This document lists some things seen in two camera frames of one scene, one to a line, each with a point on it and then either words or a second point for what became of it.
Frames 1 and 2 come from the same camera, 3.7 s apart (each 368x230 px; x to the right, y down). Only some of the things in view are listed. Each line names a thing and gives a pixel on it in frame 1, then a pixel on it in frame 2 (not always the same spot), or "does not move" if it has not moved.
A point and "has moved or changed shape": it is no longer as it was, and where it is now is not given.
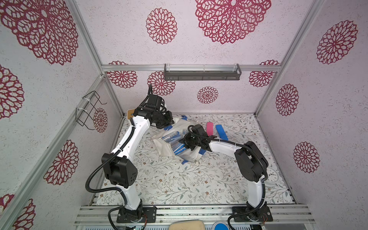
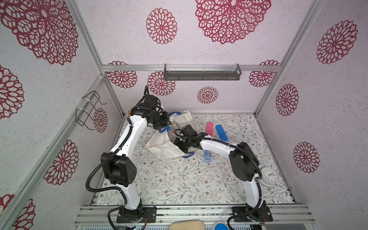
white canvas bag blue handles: (163, 147) has moved or changed shape
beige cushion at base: (190, 224) does not move
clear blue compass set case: (173, 139) to (207, 155)
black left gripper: (169, 121) does not move
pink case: (210, 128) does not move
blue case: (221, 132) does not move
